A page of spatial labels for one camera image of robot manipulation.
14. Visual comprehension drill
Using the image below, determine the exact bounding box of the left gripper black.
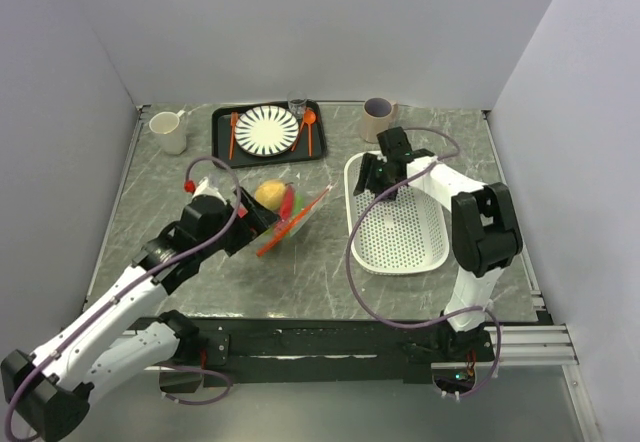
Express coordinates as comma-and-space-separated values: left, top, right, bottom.
198, 186, 280, 259

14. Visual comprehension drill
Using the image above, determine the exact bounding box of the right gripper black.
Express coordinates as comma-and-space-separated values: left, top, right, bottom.
352, 153, 400, 204

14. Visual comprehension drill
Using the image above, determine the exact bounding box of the yellow lemon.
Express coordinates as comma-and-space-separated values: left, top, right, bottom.
254, 179, 287, 212

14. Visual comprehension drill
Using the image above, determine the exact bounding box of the red chili pepper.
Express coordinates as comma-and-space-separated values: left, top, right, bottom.
279, 185, 295, 221

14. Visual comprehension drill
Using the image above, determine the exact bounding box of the clear zip top bag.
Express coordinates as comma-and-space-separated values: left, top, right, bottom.
253, 179, 334, 257

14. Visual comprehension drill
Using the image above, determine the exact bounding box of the green pear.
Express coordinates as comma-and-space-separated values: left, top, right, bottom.
293, 195, 306, 214

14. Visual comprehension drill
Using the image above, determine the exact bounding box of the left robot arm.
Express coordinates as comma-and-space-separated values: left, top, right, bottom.
1, 189, 279, 441

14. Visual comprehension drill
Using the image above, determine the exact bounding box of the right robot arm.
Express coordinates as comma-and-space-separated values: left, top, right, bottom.
347, 127, 523, 360

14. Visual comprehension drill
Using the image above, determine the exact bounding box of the beige mug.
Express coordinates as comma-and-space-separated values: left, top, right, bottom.
359, 97, 398, 143

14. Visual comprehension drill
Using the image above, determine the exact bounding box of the orange spoon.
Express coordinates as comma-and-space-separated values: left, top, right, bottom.
291, 108, 317, 157

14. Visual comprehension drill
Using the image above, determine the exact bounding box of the white plastic basket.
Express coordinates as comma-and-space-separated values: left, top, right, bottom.
343, 150, 450, 276

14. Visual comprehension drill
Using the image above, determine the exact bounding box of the striped white plate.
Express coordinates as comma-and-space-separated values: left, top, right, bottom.
234, 105, 299, 158

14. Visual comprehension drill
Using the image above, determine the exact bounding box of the clear glass cup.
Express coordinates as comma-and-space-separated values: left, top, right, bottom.
287, 90, 307, 121

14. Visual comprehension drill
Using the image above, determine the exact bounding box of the orange fork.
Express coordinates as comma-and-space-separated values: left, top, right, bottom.
228, 112, 239, 161

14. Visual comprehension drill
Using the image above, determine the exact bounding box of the white cup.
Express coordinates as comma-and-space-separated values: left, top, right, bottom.
149, 110, 187, 155

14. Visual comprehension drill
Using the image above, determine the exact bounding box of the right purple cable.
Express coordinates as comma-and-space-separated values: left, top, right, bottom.
344, 125, 502, 399

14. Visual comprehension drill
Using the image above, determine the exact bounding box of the purple cable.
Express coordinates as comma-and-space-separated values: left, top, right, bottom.
5, 155, 243, 441
344, 125, 502, 399

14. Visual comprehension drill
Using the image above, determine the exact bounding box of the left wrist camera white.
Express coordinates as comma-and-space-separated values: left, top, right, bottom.
183, 177, 226, 207

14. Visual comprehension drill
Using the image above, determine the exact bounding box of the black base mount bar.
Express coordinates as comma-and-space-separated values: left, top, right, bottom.
156, 310, 498, 387

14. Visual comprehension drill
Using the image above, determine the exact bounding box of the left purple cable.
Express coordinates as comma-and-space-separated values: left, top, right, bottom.
5, 155, 243, 441

